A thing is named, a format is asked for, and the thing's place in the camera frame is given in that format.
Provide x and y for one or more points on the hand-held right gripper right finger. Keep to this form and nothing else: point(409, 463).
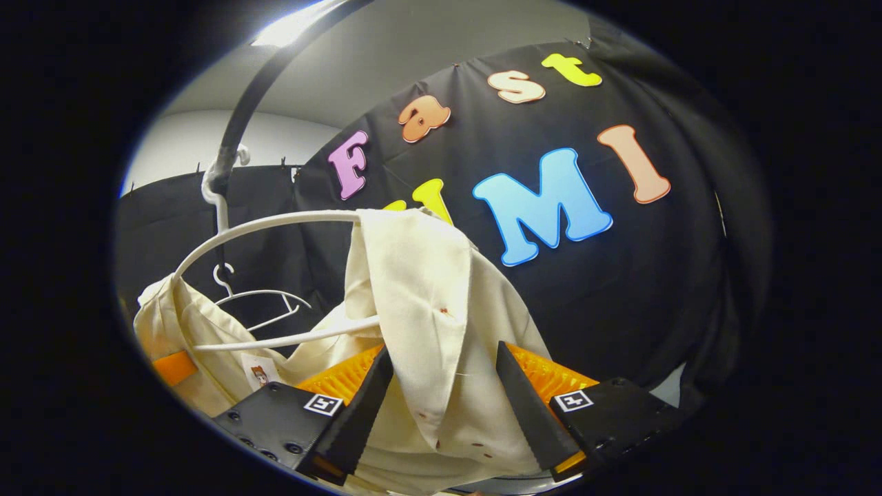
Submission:
point(530, 413)

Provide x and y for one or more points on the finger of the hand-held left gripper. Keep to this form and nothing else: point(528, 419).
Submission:
point(173, 367)

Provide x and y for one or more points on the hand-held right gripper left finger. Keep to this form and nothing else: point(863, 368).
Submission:
point(358, 420)

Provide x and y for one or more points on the cream white shirt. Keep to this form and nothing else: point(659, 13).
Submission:
point(413, 289)

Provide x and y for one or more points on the white plastic hanger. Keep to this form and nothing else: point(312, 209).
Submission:
point(275, 217)
point(262, 293)

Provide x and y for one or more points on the empty white plastic hanger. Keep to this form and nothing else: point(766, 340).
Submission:
point(262, 293)

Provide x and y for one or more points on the black clothes rack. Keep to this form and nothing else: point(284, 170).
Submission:
point(248, 96)

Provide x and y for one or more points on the black backdrop cloth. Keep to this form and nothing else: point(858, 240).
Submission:
point(620, 275)

